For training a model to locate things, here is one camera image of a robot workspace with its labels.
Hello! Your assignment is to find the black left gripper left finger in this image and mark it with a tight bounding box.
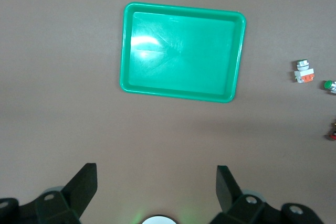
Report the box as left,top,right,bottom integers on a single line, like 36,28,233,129
0,163,98,224

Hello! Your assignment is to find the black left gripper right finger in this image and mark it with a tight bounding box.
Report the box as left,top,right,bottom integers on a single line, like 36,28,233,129
209,165,325,224

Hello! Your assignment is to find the orange white switch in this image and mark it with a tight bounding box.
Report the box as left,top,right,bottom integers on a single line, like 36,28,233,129
322,79,336,95

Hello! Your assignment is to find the red mushroom push button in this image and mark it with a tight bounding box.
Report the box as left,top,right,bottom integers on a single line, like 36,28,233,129
324,121,336,141

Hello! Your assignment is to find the green plastic tray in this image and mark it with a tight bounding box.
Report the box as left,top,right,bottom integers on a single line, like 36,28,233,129
119,2,247,103

